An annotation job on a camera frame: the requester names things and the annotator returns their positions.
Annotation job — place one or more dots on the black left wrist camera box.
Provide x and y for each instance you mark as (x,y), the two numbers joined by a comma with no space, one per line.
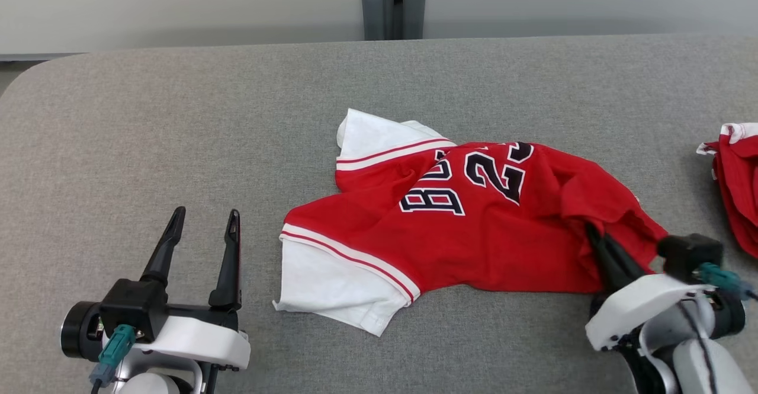
(133,305)

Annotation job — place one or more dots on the teal left camera connector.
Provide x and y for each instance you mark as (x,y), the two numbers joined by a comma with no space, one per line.
(115,346)

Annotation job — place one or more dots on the teal camera connector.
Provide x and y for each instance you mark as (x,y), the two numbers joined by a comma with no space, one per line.
(115,346)
(719,276)

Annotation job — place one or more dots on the red garment with white trim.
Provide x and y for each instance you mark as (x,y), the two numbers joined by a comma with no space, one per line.
(740,192)

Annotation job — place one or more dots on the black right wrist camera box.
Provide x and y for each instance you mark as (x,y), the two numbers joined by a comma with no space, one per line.
(687,255)

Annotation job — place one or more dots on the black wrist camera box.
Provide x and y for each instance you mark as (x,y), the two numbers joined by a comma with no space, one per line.
(687,255)
(133,305)

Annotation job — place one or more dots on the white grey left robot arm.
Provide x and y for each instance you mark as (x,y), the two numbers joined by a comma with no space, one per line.
(148,385)

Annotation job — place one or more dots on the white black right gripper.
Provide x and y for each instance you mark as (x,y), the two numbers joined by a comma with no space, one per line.
(639,302)

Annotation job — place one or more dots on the teal right camera connector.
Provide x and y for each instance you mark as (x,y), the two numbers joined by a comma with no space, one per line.
(719,276)

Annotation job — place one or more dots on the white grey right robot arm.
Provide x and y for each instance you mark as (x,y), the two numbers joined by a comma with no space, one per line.
(731,382)

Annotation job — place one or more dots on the red jersey with white sleeves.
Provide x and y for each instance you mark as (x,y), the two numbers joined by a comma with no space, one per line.
(474,246)

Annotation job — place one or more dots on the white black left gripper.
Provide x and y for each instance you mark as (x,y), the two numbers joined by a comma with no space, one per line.
(195,340)

